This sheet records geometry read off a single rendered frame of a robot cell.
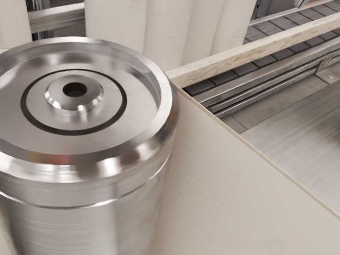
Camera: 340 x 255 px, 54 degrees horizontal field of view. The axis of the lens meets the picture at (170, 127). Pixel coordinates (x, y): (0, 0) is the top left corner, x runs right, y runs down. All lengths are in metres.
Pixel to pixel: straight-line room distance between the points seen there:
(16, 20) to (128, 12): 0.08
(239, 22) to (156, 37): 0.11
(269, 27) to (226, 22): 0.17
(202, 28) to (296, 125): 0.14
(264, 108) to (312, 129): 0.10
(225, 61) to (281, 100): 0.14
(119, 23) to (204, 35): 0.12
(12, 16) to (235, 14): 0.23
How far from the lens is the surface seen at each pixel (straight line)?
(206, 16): 0.35
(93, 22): 0.29
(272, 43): 0.44
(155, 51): 0.32
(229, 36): 0.40
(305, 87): 0.54
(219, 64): 0.37
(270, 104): 0.47
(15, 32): 0.25
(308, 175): 0.33
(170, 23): 0.31
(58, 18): 0.32
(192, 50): 0.37
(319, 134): 0.38
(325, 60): 0.57
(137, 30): 0.29
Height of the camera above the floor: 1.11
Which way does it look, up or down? 44 degrees down
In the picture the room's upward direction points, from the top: 11 degrees clockwise
